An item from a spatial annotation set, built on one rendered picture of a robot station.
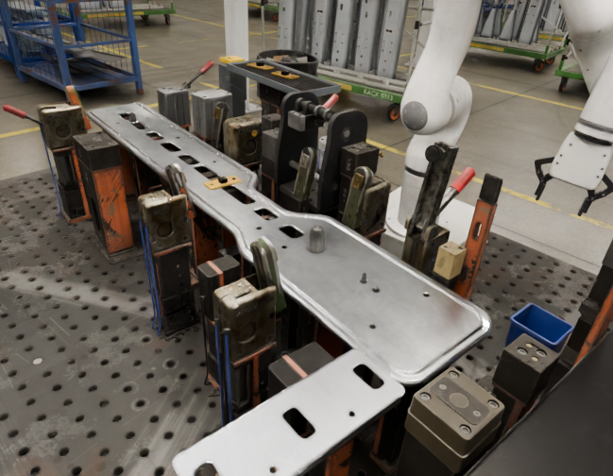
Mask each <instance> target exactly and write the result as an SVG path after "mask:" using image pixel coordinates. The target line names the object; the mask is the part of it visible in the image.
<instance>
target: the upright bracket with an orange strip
mask: <svg viewBox="0 0 613 476"><path fill-rule="evenodd" d="M501 188H502V178H498V177H496V176H493V175H490V174H488V173H486V174H485V177H484V181H483V184H482V188H481V192H480V194H479V198H478V199H477V203H476V206H475V210H474V214H473V216H472V220H471V224H470V228H469V231H468V238H467V240H466V244H465V248H466V249H467V252H466V255H465V259H464V262H463V265H462V269H461V273H460V277H459V278H457V279H456V280H455V284H454V287H453V290H452V291H453V292H454V293H456V294H458V295H459V296H461V297H462V298H465V299H466V300H468V301H469V298H470V295H471V292H472V288H473V285H474V282H475V279H476V276H477V272H478V269H479V266H480V262H481V260H482V257H483V253H484V250H485V244H486V241H487V237H488V234H489V232H490V228H491V225H492V221H493V218H494V215H495V211H496V209H497V206H498V203H497V201H498V198H499V195H500V191H501ZM480 225H482V226H481V229H480V232H479V236H478V231H479V228H480ZM467 272H468V275H467ZM466 276H467V278H466Z"/></svg>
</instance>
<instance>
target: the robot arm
mask: <svg viewBox="0 0 613 476"><path fill-rule="evenodd" d="M559 3H560V6H561V8H562V11H563V14H564V17H565V20H566V22H567V25H568V28H569V31H570V36H571V41H572V44H573V48H574V51H575V54H576V58H577V60H578V63H579V66H580V68H581V71H582V74H583V77H584V80H585V82H586V85H587V89H588V92H589V98H588V100H587V103H586V105H585V107H584V109H583V111H582V113H581V115H580V117H579V119H578V121H577V123H576V125H575V127H574V128H575V129H576V130H578V131H574V132H571V133H570V134H569V135H568V136H567V138H566V139H565V141H564V142H563V144H562V145H561V146H560V148H559V150H558V152H557V154H556V156H553V157H548V158H541V159H536V160H535V168H536V175H537V177H538V179H539V184H538V186H537V189H536V192H535V196H537V197H536V201H538V200H539V199H540V196H541V194H542V192H543V190H544V188H545V186H546V184H547V181H548V180H550V179H553V178H555V179H559V180H562V181H565V182H567V183H569V184H572V185H575V186H578V187H581V188H584V189H587V193H588V196H587V197H586V198H585V200H584V202H583V204H582V205H581V207H580V209H579V211H578V214H577V215H578V216H581V215H582V213H587V210H588V208H589V207H590V205H591V203H592V201H595V200H597V199H600V198H603V197H605V196H607V195H609V194H611V193H613V181H612V180H611V179H610V177H609V176H608V175H607V174H606V173H605V170H606V168H607V166H608V165H609V162H610V160H611V157H612V155H613V143H612V142H613V0H559ZM481 4H482V0H436V1H435V6H434V16H433V20H432V25H431V30H430V34H429V38H428V41H427V43H426V46H425V48H424V50H423V53H422V55H421V57H420V59H419V61H418V63H417V66H416V68H415V70H414V72H413V74H412V76H411V78H410V80H409V82H408V85H407V87H406V90H405V92H404V95H403V98H402V100H401V104H400V119H401V121H402V123H403V125H404V126H405V128H406V129H408V130H409V131H410V132H412V133H414V134H415V135H414V137H413V139H412V140H411V142H410V144H409V145H408V148H407V151H406V155H405V162H404V169H403V177H402V185H401V192H400V205H399V206H398V207H395V208H393V209H392V210H390V211H389V212H388V213H387V215H386V218H385V223H386V225H387V226H388V228H389V229H390V230H391V231H392V232H394V233H395V234H397V235H398V236H400V237H402V238H405V235H406V231H407V229H405V228H404V225H405V221H406V219H407V217H408V216H409V215H410V214H413V213H414V211H415V207H416V205H417V199H418V196H419V193H420V189H421V186H422V182H423V180H424V177H425V173H426V170H427V166H428V163H429V162H428V161H427V160H426V158H425V150H426V148H427V147H428V146H429V145H434V142H439V141H443V142H445V143H448V144H451V145H456V143H457V141H458V139H459V137H460V135H461V133H462V131H463V129H464V127H465V125H466V122H467V120H468V117H469V113H470V110H471V104H472V92H471V88H470V86H469V84H468V83H467V81H466V80H464V79H463V78H462V77H460V76H457V72H458V70H459V68H460V66H461V64H462V62H463V60H464V58H465V56H466V54H467V52H468V49H469V46H470V43H471V40H472V37H473V34H474V31H475V27H476V24H477V21H478V17H479V13H480V8H481ZM545 163H551V167H550V170H549V173H547V174H546V175H544V173H543V171H542V167H541V165H542V164H545ZM601 180H602V181H603V182H604V183H605V185H606V186H607V188H605V189H604V190H602V191H600V192H597V193H595V190H594V189H596V188H597V186H598V185H599V183H600V182H601Z"/></svg>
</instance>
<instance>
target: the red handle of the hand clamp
mask: <svg viewBox="0 0 613 476"><path fill-rule="evenodd" d="M475 175H476V174H475V170H474V169H473V168H471V167H467V168H466V169H465V170H464V171H463V172H462V173H461V174H460V175H459V177H458V178H457V179H456V180H455V181H454V182H453V183H452V184H451V186H450V187H449V189H448V190H447V192H446V193H445V194H444V196H443V199H442V202H441V206H440V209H439V212H438V215H437V216H439V215H440V214H441V212H442V211H443V210H444V209H445V208H446V207H447V206H448V205H449V203H450V202H451V201H452V200H453V199H454V198H455V196H456V195H459V193H460V192H461V191H462V190H463V189H464V188H465V187H466V186H467V184H468V183H469V182H470V181H471V180H472V179H473V177H474V176H475ZM426 218H427V215H426V214H425V215H424V217H423V218H422V219H421V220H420V221H419V222H417V223H416V228H417V230H419V231H420V232H422V231H423V228H424V224H425V221H426Z"/></svg>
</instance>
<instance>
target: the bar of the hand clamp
mask: <svg viewBox="0 0 613 476"><path fill-rule="evenodd" d="M458 149H459V147H458V146H455V145H452V144H448V143H445V142H443V141H439V142H434V144H433V145H429V146H428V147H427V148H426V150H425V158H426V160H427V161H428V162H429V163H428V166H427V170H426V173H425V177H424V180H423V182H422V186H421V189H420V193H419V196H418V199H417V205H416V207H415V211H414V214H413V218H412V221H411V224H410V228H409V230H408V233H410V234H413V233H417V232H418V230H417V228H416V223H417V222H419V221H420V220H421V219H422V216H423V214H426V215H427V218H426V221H425V224H424V228H423V231H422V233H421V236H420V240H422V241H425V240H424V235H425V231H426V229H427V228H428V227H429V226H431V225H432V224H434V223H435V220H436V218H437V215H438V212H439V209H440V206H441V202H442V199H443V196H444V194H445V191H446V188H447V185H448V182H449V178H450V175H451V170H452V168H453V165H454V162H455V159H456V155H457V152H458Z"/></svg>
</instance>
